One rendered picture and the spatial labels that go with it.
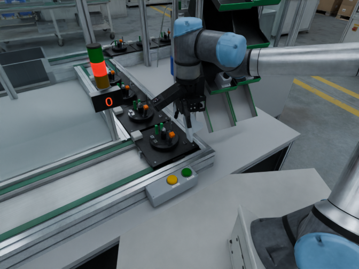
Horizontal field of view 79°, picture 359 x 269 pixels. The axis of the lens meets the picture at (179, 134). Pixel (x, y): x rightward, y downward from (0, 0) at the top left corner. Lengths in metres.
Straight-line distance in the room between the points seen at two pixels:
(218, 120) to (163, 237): 0.58
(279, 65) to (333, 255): 0.43
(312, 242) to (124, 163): 0.79
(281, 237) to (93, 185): 0.71
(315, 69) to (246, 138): 0.72
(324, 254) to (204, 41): 0.49
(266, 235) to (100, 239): 0.58
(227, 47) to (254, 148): 0.77
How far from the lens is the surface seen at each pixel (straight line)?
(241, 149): 1.20
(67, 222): 0.88
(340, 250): 0.48
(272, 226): 0.67
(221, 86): 0.97
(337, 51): 0.64
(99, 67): 0.86
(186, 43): 0.60
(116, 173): 1.01
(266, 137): 1.32
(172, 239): 0.88
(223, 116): 1.11
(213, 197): 0.98
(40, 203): 1.03
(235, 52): 0.55
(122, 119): 1.21
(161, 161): 0.95
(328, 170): 2.64
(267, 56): 0.65
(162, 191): 0.86
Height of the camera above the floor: 1.66
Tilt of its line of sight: 40 degrees down
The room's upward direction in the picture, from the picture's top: straight up
